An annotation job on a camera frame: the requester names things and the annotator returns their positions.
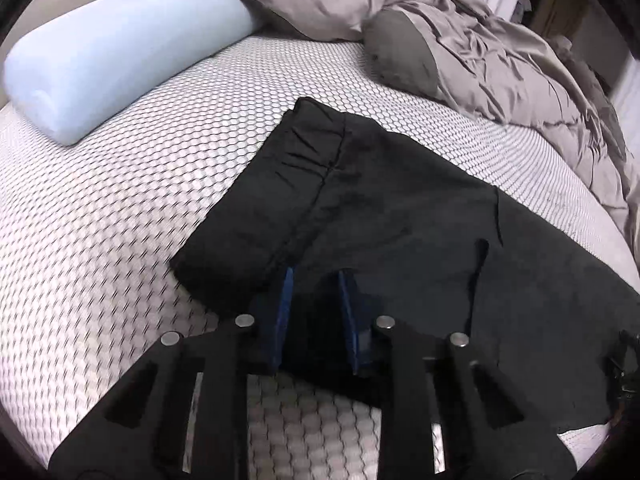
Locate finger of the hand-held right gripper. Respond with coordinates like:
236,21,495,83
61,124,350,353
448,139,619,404
602,327,640,411

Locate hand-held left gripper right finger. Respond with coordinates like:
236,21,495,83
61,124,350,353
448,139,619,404
337,270,576,480

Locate white patterned mattress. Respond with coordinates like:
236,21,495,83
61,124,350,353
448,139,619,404
0,35,640,480

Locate black pants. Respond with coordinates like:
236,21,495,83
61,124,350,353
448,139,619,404
170,96,640,433

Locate light blue pillow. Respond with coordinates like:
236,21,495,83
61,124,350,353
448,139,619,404
2,0,266,147

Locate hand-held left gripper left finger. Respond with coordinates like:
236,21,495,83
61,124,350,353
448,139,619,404
47,267,294,480

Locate dark grey pillow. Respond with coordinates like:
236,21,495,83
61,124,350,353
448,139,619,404
362,7,441,101

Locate grey duvet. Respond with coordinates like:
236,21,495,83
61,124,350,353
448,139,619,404
187,0,640,241

